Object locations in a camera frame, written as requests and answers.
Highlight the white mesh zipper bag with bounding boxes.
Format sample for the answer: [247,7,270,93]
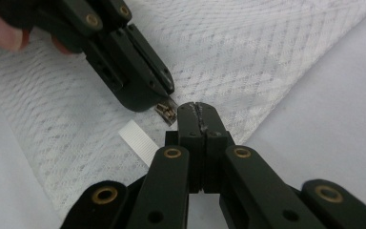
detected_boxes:
[0,0,366,221]

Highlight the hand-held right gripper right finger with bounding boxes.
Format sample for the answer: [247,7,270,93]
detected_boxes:
[197,101,236,195]

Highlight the brass zipper slider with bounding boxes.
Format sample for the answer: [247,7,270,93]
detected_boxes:
[154,98,179,127]

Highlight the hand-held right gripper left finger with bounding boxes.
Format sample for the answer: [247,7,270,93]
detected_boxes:
[165,101,204,195]

